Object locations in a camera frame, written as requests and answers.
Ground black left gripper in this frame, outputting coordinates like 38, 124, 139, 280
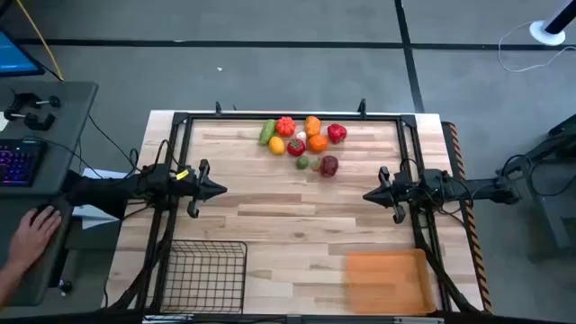
181, 159, 229, 219

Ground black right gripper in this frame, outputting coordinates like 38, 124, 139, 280
363, 166, 409, 225

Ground dark red apple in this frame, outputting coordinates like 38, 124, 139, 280
319, 155, 340, 178

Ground red bell pepper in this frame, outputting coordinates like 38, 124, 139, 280
327, 122, 348, 145

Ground yellow lemon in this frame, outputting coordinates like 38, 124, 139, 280
268, 135, 286, 157

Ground green cucumber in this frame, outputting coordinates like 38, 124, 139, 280
258, 118, 277, 147

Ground round orange fruit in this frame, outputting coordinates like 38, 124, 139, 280
308, 133, 329, 154

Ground magenta round fruit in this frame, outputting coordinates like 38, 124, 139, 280
286, 138, 307, 158

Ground orange bell pepper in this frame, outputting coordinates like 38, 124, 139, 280
304, 115, 322, 139

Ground red-orange ribbed pumpkin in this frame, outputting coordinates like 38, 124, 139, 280
275, 115, 297, 138

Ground person's forearm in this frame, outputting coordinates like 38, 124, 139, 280
0, 259, 26, 310

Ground orange plastic basket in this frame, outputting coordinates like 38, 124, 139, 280
345, 248, 437, 315

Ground black yellow hazard strip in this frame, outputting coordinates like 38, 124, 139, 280
442, 121, 493, 314

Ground grey side desk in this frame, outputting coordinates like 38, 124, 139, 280
0, 80, 99, 307

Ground person's hand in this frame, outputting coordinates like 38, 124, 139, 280
6, 205, 63, 272

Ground black screw clamp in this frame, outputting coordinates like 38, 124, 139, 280
12, 92, 62, 112
3, 109, 57, 132

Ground backlit black keyboard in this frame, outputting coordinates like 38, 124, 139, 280
0, 138, 48, 188

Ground white round stand base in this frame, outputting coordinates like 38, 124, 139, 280
529, 20, 567, 47

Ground monitor with blue screen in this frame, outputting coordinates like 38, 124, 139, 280
0, 27, 46, 77

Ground black stand pole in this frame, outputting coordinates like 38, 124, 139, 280
544, 0, 576, 35

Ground black wire basket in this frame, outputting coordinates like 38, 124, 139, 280
159, 239, 248, 315

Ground black table frame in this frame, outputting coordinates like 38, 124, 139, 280
134, 111, 451, 324

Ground white cable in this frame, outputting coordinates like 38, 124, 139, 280
497, 20, 576, 74

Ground yellow cable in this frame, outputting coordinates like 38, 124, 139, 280
15, 0, 65, 83

